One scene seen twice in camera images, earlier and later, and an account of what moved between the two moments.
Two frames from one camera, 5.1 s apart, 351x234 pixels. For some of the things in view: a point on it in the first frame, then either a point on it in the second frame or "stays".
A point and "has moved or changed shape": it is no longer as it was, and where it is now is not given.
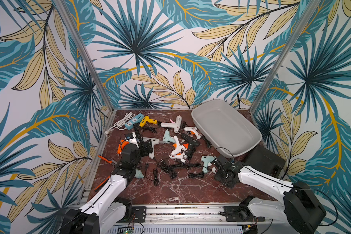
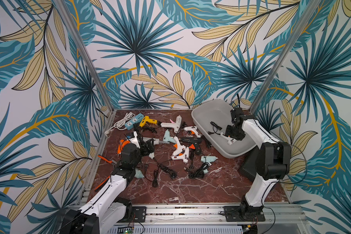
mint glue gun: x=207 y=162 stays
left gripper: x=149 y=147 stays
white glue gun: x=182 y=157 stays
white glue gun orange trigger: x=178 y=148 stays
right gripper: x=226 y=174 → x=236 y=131
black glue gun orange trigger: x=191 y=145 has moved or changed shape
